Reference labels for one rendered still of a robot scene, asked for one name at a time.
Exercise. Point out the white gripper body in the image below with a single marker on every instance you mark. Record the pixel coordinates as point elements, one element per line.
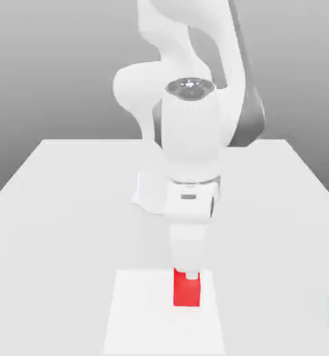
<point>187,244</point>

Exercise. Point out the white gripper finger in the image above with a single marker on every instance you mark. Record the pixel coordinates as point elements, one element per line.
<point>192,275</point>

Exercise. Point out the small red cube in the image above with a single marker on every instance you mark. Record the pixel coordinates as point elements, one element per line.
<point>186,293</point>

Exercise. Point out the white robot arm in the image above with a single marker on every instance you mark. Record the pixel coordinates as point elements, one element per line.
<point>192,133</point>

